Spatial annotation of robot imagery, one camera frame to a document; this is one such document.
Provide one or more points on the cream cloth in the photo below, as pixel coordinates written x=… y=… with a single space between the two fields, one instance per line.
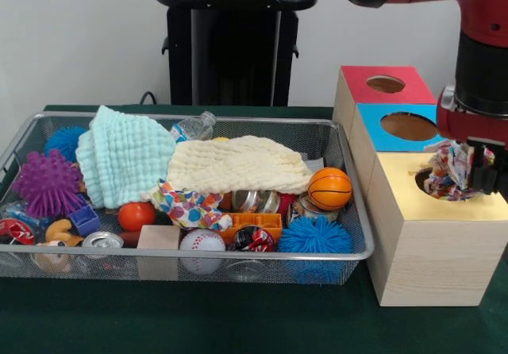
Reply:
x=238 y=163

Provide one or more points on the blue fuzzy ball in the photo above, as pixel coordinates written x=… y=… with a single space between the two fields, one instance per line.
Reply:
x=63 y=141
x=315 y=237

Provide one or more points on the dark green tablecloth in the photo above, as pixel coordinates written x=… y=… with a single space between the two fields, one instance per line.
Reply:
x=238 y=322

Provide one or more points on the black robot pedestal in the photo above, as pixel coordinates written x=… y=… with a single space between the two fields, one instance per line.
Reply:
x=238 y=52

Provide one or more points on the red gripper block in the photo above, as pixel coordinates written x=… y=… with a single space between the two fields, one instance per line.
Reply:
x=468 y=128

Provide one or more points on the plain wooden block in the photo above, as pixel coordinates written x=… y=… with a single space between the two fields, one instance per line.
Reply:
x=158 y=237

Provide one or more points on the purple spiky ball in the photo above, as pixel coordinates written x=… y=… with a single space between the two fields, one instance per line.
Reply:
x=47 y=183

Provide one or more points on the orange toy basketball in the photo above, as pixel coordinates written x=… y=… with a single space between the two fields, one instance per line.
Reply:
x=330 y=189

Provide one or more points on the mint green cloth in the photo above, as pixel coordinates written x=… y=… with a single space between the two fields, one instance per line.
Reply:
x=119 y=151

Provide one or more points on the silver mesh bin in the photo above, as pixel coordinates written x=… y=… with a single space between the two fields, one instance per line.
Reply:
x=99 y=272

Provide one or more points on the white toy baseball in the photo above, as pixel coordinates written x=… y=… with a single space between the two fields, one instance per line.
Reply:
x=202 y=241

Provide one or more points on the wooden three-hole sorting box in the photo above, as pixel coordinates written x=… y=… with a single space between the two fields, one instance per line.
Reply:
x=428 y=258

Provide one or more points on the polka-dot paper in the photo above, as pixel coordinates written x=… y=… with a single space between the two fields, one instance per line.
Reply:
x=450 y=171
x=186 y=207

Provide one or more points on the orange-red ball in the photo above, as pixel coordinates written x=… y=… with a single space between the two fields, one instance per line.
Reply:
x=137 y=216

